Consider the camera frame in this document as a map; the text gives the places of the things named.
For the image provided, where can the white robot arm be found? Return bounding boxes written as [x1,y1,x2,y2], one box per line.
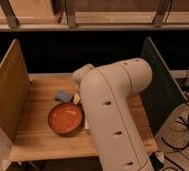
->
[73,58,154,171]

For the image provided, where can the orange bowl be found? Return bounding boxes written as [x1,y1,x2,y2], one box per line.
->
[48,103,84,135]

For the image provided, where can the left wooden side panel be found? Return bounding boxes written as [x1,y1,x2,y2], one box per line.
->
[0,39,30,141]

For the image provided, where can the right dark side panel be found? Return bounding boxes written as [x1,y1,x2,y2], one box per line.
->
[140,37,187,135]

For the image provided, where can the wooden shelf with brackets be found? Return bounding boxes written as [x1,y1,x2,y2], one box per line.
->
[0,0,189,31]

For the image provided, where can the black floor cables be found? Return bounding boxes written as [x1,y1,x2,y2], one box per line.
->
[154,56,189,171]

